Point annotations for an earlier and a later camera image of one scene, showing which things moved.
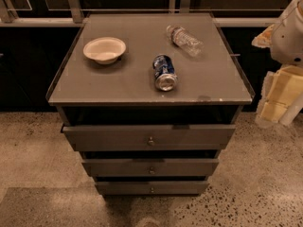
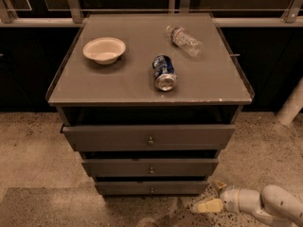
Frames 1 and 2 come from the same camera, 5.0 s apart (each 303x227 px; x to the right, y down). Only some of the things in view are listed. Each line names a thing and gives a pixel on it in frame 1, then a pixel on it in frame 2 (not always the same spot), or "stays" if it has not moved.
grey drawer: [149, 137] stays
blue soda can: [166, 78] stays
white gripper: [288, 43] to [229, 196]
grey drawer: [151, 187] stays
